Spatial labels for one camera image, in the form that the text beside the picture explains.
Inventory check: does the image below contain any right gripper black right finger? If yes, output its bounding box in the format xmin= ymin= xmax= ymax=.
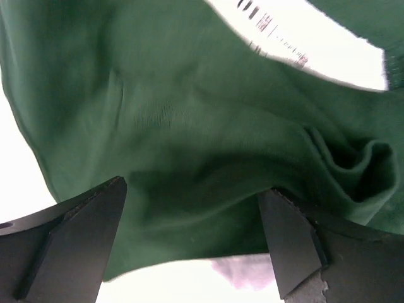
xmin=258 ymin=190 xmax=403 ymax=303

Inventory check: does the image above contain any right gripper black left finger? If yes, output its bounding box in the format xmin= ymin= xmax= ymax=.
xmin=1 ymin=177 xmax=127 ymax=303

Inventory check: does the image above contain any white and green raglan t-shirt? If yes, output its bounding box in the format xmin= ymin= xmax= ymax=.
xmin=1 ymin=1 xmax=403 ymax=281

